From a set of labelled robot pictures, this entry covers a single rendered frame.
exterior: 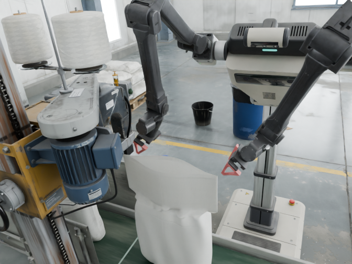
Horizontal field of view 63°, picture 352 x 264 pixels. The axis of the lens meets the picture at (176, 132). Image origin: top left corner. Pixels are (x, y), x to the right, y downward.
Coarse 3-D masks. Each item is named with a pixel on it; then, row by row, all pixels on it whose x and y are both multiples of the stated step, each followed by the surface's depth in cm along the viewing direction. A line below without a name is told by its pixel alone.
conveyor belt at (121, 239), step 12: (108, 216) 193; (120, 216) 193; (108, 228) 184; (120, 228) 183; (132, 228) 182; (108, 240) 175; (120, 240) 174; (132, 240) 174; (96, 252) 168; (108, 252) 167; (120, 252) 167; (132, 252) 166; (216, 252) 162; (228, 252) 161
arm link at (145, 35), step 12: (156, 12) 85; (132, 24) 90; (156, 24) 87; (144, 36) 90; (144, 48) 94; (156, 48) 97; (144, 60) 98; (156, 60) 100; (144, 72) 103; (156, 72) 103; (156, 84) 106; (156, 96) 109; (156, 108) 114
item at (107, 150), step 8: (104, 136) 97; (112, 136) 97; (96, 144) 93; (104, 144) 93; (112, 144) 92; (120, 144) 100; (96, 152) 92; (104, 152) 92; (112, 152) 91; (120, 152) 99; (96, 160) 93; (104, 160) 93; (112, 160) 93; (120, 160) 98; (104, 168) 94; (112, 168) 94
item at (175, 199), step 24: (144, 168) 130; (168, 168) 138; (192, 168) 127; (144, 192) 140; (168, 192) 127; (192, 192) 125; (216, 192) 122; (144, 216) 140; (168, 216) 133; (192, 216) 129; (144, 240) 150; (168, 240) 138; (192, 240) 133
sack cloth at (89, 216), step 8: (64, 200) 159; (64, 208) 161; (72, 208) 161; (88, 208) 166; (96, 208) 175; (64, 216) 164; (72, 216) 163; (80, 216) 164; (88, 216) 167; (96, 216) 175; (88, 224) 168; (96, 224) 174; (96, 232) 174; (104, 232) 180; (96, 240) 175
